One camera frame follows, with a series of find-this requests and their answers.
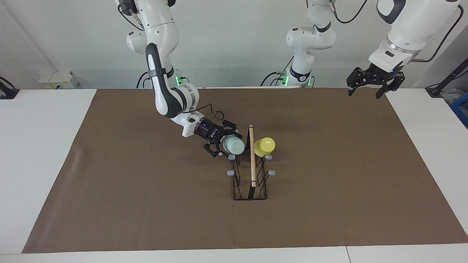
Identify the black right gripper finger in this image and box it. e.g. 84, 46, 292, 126
221, 121, 242, 139
204, 141, 229, 158

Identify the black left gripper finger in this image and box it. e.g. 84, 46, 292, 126
376, 72, 405, 99
347, 68, 371, 96

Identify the pale green plastic cup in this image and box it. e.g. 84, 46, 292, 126
222, 136, 245, 155

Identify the yellow plastic cup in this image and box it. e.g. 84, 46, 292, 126
254, 137, 276, 157

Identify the black stand pole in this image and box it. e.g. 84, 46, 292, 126
425, 58, 468, 98

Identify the clear plastic bag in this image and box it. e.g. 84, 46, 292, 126
442, 89, 465, 104

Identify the brown table mat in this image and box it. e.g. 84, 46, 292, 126
22, 88, 468, 254

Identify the blue plastic box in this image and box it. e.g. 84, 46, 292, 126
449, 91, 468, 129

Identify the black table clamp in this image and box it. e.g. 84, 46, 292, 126
0, 77, 19, 100

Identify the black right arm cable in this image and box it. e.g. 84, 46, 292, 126
118, 2, 225, 123

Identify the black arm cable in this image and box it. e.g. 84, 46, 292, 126
118, 2, 225, 123
329, 0, 465, 63

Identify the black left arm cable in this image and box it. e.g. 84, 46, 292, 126
329, 0, 465, 63

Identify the black wire cup rack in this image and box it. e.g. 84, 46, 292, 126
227, 125, 276, 201

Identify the black base power cable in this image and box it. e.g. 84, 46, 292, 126
136, 70, 154, 89
260, 71, 283, 87

